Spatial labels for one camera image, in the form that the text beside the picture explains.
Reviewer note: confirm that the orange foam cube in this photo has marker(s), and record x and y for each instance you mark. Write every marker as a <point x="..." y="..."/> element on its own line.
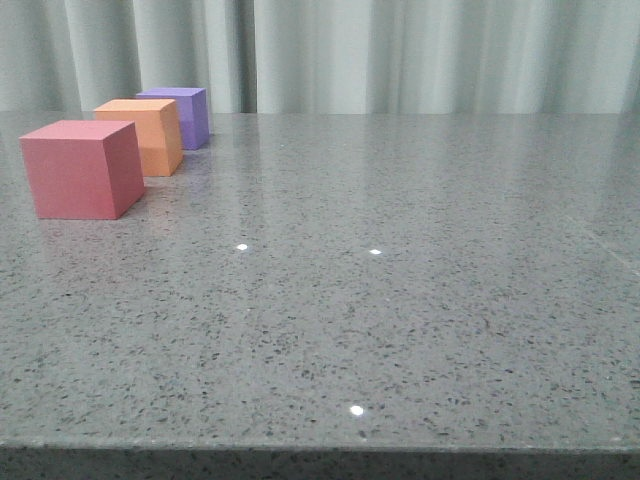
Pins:
<point x="157" y="129"/>

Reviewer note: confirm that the purple foam cube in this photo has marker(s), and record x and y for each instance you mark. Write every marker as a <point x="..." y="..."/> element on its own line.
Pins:
<point x="192" y="109"/>

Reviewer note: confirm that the pale green curtain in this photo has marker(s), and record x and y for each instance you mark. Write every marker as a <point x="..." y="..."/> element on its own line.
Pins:
<point x="326" y="56"/>

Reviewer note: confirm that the red foam cube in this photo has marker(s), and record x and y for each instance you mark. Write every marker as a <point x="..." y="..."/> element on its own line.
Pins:
<point x="83" y="169"/>

